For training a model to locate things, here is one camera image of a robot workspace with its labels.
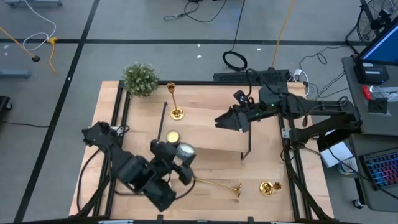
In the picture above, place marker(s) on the wooden shelf riser black legs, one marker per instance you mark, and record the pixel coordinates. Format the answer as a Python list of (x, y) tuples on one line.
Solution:
[(211, 130)]

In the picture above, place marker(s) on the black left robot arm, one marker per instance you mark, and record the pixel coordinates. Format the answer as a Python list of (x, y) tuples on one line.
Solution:
[(130, 172)]

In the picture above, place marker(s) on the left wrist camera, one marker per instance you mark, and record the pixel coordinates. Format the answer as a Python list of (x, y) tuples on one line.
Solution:
[(163, 151)]

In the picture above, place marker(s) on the white power adapter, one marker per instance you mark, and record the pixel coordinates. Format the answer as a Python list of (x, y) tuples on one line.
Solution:
[(298, 74)]

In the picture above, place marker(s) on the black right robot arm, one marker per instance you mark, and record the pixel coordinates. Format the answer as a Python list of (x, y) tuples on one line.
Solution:
[(326, 109)]

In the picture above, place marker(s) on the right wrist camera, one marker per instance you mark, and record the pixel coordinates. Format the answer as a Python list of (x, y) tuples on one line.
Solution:
[(241, 98)]

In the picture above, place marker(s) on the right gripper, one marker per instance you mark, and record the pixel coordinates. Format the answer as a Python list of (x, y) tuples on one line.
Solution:
[(261, 109)]

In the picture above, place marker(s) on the monitor with blue screen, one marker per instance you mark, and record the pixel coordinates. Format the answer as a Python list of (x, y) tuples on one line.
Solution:
[(384, 46)]

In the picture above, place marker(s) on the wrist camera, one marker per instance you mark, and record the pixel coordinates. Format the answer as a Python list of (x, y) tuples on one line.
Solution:
[(241, 98), (163, 151)]

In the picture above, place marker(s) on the potted green plant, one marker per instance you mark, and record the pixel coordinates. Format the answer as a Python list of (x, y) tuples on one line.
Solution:
[(140, 80)]

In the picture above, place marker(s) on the black label printer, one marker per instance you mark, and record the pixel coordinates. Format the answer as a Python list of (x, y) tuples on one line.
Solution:
[(371, 73)]

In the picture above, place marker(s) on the white box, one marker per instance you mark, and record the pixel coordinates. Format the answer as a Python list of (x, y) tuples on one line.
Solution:
[(335, 154)]

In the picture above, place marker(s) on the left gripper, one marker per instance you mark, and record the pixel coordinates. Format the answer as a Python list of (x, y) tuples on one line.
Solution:
[(161, 172)]

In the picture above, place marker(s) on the small black desk box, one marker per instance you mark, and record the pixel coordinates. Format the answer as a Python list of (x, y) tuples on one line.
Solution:
[(377, 105)]

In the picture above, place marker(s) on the grey metal bar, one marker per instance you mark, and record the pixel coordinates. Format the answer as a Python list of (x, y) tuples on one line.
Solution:
[(14, 73)]

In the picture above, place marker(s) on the short gold candle holder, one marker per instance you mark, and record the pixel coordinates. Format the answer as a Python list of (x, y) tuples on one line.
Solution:
[(266, 188)]

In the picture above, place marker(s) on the backlit rainbow keyboard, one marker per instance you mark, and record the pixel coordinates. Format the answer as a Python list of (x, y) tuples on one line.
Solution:
[(384, 169)]

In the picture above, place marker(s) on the blue white patterned vase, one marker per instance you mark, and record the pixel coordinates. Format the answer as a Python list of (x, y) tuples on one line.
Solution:
[(186, 151)]

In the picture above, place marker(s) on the white tape roll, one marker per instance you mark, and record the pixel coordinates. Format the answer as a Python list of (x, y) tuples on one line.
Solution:
[(345, 168)]

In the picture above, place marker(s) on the grey desk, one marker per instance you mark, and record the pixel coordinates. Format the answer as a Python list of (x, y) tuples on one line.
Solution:
[(376, 124)]

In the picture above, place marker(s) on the grey cart base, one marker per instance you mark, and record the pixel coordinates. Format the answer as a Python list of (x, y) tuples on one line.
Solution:
[(31, 3)]

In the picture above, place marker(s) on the black aluminium table frame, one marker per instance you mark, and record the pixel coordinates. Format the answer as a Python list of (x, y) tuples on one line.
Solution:
[(202, 83)]

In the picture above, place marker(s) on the black floor fan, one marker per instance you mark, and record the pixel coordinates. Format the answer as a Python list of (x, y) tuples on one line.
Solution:
[(365, 18)]

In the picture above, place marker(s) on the tall gold candlestick holder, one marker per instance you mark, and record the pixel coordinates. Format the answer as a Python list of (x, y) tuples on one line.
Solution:
[(177, 114), (237, 189)]

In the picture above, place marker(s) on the black round floor weight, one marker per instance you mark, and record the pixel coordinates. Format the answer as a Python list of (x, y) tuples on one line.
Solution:
[(36, 58)]

